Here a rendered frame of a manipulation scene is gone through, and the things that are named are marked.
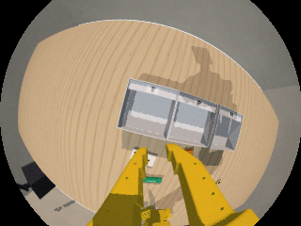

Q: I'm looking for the white domino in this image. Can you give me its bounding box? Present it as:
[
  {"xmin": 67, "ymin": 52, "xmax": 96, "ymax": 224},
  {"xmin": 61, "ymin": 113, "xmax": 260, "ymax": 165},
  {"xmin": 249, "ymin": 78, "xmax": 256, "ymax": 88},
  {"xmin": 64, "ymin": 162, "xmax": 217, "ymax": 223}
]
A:
[{"xmin": 130, "ymin": 148, "xmax": 157, "ymax": 167}]

